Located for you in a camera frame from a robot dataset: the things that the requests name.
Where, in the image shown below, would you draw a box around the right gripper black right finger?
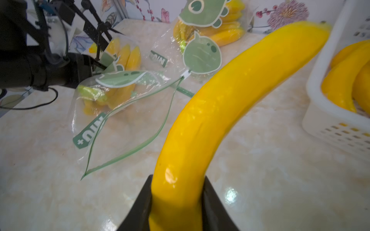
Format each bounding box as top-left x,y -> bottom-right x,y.
201,176 -> 239,231

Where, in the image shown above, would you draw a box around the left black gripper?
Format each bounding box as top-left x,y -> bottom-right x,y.
1,1 -> 107,91

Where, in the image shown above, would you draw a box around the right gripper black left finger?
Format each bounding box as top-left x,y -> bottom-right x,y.
117,175 -> 153,231

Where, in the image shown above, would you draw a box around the yellow banana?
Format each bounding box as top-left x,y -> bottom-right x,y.
148,21 -> 331,231
330,39 -> 370,68
321,43 -> 370,113
352,62 -> 370,115
88,43 -> 98,54

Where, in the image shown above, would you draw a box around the zip-top bag bananas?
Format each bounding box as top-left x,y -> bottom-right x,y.
147,1 -> 253,80
70,36 -> 193,177

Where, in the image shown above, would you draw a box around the loose yellow banana by stand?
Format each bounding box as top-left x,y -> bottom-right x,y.
88,43 -> 98,54

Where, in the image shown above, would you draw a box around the black microphone tripod stand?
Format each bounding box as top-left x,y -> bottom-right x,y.
66,0 -> 125,63

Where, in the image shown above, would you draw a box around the white plastic basket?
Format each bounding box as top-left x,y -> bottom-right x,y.
303,1 -> 370,161

